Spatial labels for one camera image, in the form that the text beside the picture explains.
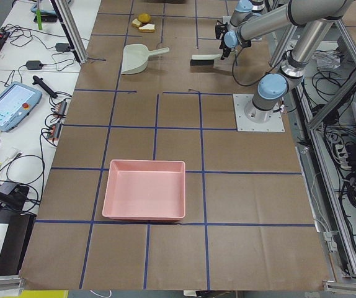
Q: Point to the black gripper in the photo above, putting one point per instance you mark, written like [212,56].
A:
[226,49]

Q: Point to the white hand brush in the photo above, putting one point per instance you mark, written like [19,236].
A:
[204,59]

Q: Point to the white plastic dustpan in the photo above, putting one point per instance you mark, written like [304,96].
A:
[136,56]

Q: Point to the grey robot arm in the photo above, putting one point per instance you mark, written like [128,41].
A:
[244,10]
[305,24]

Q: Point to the pink plastic bin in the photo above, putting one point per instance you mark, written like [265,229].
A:
[145,190]

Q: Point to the white bread slice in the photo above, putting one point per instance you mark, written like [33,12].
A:
[147,28]

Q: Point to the yellow potato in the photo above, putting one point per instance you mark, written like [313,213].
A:
[144,18]

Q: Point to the small bread piece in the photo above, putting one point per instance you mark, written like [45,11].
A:
[136,23]

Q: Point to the black power adapter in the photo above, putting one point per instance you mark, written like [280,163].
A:
[34,65]
[62,47]

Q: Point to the blue teach pendant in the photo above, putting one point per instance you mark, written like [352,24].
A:
[16,103]

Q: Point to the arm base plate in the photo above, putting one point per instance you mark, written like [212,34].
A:
[250,119]

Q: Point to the aluminium frame post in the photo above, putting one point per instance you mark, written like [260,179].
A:
[66,19]

